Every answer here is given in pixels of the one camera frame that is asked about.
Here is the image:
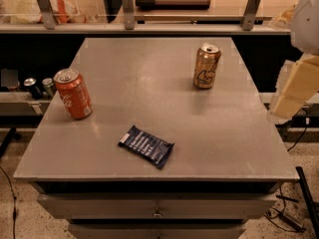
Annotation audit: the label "middle metal rail bracket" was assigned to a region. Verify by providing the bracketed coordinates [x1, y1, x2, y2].
[122, 0, 135, 30]

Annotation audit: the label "black cables on right floor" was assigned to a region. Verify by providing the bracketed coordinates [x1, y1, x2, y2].
[264, 186, 307, 233]

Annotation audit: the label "orange white plastic bag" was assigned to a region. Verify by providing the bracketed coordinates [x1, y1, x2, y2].
[10, 0, 87, 24]

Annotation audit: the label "left metal rail bracket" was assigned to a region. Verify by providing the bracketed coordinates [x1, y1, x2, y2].
[37, 0, 57, 30]

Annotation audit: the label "gold lacroix can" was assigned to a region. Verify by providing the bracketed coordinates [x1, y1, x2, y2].
[193, 43, 221, 89]

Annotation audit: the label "grey cabinet with drawers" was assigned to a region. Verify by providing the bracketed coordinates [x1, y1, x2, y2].
[14, 38, 298, 239]

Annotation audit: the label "black pole right floor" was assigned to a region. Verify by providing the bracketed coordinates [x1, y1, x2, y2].
[296, 166, 319, 239]

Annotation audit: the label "metal drawer handle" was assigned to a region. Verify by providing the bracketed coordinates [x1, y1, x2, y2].
[153, 208, 163, 218]

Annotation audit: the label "blue rxbar blueberry bar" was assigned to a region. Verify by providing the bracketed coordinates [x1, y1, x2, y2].
[118, 125, 174, 169]

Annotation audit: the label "dark soda can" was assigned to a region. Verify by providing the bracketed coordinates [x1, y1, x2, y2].
[24, 78, 43, 100]

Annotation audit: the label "grey label card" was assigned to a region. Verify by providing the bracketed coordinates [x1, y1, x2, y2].
[1, 69, 19, 87]

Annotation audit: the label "black cable on left floor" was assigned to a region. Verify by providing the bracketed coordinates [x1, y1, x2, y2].
[0, 165, 18, 239]

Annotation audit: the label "metal rail bracket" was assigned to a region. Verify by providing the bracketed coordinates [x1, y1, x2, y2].
[122, 0, 135, 30]
[37, 0, 57, 30]
[241, 0, 261, 31]

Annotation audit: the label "red coca-cola can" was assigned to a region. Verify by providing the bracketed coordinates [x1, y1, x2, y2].
[54, 69, 93, 120]

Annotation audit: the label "right metal rail bracket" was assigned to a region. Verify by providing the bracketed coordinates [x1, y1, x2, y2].
[241, 0, 261, 31]

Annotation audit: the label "green soda can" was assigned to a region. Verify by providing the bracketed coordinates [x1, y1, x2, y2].
[42, 78, 56, 98]

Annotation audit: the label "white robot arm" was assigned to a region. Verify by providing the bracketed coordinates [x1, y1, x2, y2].
[267, 0, 319, 123]

